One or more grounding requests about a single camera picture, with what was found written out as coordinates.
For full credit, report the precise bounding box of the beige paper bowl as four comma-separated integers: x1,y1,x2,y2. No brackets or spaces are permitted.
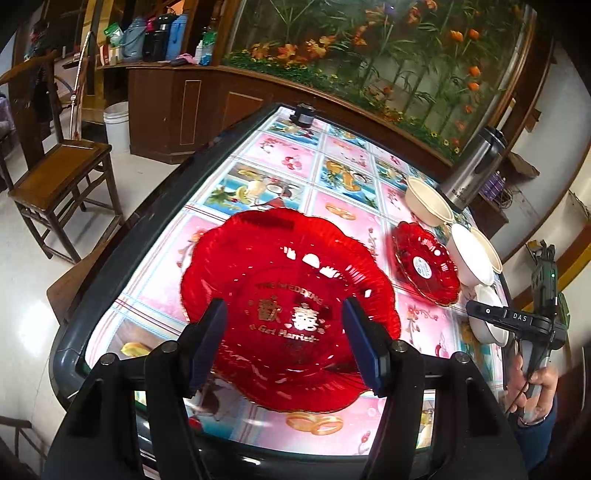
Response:
471,227,503,274
405,176,455,228

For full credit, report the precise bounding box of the blue bag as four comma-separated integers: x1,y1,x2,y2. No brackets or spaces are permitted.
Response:
121,17,147,64

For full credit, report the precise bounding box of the white plastic bucket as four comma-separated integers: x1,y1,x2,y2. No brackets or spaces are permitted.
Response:
103,102,131,154

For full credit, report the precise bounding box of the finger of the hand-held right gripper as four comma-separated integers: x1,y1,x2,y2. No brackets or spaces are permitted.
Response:
465,300,509,332

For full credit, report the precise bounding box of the person's right hand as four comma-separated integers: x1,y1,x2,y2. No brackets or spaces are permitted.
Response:
505,354,560,426

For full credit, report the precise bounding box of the purple bottle pack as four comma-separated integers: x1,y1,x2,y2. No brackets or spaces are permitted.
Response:
480,171,507,202

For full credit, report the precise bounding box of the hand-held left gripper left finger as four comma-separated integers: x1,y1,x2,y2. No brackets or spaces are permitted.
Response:
44,298,229,480

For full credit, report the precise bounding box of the white bowl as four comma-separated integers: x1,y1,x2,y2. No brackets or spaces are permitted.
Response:
449,224,496,288

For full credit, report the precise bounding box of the wooden chair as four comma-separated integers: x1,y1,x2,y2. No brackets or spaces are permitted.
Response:
0,50,124,265

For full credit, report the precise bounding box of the white enamel plate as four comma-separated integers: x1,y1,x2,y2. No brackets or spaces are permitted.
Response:
468,284,511,347

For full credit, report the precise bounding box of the blue plastic container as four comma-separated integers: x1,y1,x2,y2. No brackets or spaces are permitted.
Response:
167,14,190,61

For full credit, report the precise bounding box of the green bottle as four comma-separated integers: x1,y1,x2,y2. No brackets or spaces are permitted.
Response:
201,27,218,66

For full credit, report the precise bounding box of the wooden cabinet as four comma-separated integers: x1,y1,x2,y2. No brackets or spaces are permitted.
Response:
96,59,462,172

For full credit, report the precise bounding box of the small red plastic plate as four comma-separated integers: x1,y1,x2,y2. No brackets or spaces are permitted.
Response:
392,220,462,308

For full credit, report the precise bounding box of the wooden stool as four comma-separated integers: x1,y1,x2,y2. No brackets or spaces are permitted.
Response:
46,240,116,325

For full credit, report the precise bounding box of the person's right forearm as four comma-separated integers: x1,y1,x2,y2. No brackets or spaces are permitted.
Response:
512,397,563,480

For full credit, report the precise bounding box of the floral wall mural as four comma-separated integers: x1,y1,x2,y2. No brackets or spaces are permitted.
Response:
222,0,539,163

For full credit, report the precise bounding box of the white curved rod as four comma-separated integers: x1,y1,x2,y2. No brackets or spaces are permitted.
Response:
68,31,94,140

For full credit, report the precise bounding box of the stainless steel thermos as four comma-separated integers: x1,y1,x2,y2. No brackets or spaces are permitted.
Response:
438,126,509,214

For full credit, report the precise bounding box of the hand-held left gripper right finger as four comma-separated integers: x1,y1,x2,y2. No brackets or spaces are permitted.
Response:
342,296,527,480

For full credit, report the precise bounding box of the large red plastic plate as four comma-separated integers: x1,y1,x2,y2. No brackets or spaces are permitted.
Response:
179,208,402,414

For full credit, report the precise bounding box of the fruit print tablecloth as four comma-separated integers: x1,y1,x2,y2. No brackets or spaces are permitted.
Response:
85,105,509,457

